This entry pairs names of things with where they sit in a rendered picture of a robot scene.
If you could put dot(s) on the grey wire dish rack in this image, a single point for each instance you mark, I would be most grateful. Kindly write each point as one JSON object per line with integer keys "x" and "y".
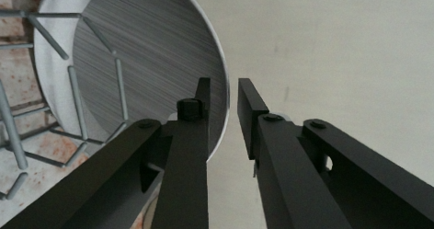
{"x": 15, "y": 145}

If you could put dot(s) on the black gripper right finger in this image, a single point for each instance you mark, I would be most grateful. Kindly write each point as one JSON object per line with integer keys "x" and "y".
{"x": 372, "y": 191}

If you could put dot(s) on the blue ceramic mug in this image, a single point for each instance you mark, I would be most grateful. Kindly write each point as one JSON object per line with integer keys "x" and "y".
{"x": 148, "y": 217}

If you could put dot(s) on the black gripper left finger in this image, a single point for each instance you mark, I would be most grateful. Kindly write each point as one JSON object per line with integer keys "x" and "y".
{"x": 106, "y": 191}

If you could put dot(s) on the white plate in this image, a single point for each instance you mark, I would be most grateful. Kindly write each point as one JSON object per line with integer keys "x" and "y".
{"x": 164, "y": 46}

